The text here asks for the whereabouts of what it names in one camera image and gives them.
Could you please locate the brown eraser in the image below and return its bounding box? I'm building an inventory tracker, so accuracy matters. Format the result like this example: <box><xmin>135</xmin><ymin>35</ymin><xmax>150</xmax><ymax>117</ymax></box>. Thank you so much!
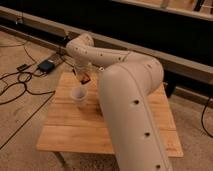
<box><xmin>81</xmin><ymin>77</ymin><xmax>90</xmax><ymax>85</ymax></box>

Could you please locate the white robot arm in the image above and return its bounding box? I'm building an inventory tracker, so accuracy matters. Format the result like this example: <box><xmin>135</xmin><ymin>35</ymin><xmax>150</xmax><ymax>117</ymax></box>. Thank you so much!
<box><xmin>66</xmin><ymin>33</ymin><xmax>173</xmax><ymax>171</ymax></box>

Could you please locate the white ceramic cup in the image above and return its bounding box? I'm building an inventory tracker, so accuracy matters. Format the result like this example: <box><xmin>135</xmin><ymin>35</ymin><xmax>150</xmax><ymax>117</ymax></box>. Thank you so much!
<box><xmin>70</xmin><ymin>86</ymin><xmax>88</xmax><ymax>108</ymax></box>

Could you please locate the black power adapter box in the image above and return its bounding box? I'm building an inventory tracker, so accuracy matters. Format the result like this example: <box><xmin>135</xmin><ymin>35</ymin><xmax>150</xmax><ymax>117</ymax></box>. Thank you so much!
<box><xmin>37</xmin><ymin>60</ymin><xmax>55</xmax><ymax>73</ymax></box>

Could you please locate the wooden table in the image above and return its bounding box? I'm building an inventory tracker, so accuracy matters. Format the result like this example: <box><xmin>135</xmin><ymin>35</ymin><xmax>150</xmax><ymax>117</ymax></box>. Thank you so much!
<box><xmin>36</xmin><ymin>72</ymin><xmax>183</xmax><ymax>157</ymax></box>

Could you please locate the small black floor device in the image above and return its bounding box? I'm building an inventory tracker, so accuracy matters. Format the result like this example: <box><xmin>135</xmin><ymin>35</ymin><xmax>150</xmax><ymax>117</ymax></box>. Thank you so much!
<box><xmin>16</xmin><ymin>64</ymin><xmax>28</xmax><ymax>71</ymax></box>

